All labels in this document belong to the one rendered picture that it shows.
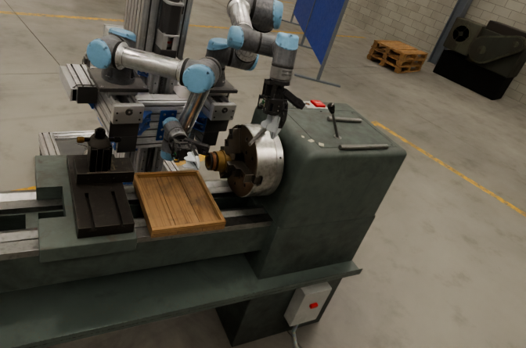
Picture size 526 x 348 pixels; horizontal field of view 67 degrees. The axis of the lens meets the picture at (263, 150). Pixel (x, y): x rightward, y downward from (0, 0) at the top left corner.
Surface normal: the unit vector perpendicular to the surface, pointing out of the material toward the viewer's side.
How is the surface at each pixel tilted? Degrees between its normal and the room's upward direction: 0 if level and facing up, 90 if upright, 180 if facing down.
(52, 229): 0
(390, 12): 90
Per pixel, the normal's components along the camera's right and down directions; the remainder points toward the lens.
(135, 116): 0.53, 0.54
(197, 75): -0.05, 0.48
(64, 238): 0.27, -0.83
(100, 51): -0.31, 0.40
